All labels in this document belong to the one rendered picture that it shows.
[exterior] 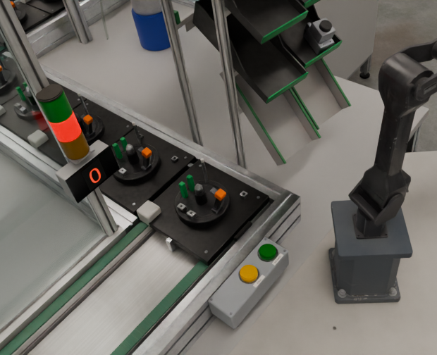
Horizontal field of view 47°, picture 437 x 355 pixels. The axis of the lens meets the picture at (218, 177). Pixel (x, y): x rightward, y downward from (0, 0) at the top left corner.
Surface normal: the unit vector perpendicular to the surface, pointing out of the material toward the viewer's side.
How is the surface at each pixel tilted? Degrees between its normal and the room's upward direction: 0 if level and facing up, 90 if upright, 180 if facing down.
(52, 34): 90
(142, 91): 0
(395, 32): 0
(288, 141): 45
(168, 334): 0
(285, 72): 25
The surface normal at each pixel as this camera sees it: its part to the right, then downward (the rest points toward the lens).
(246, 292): -0.14, -0.67
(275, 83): 0.14, -0.39
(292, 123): 0.35, -0.11
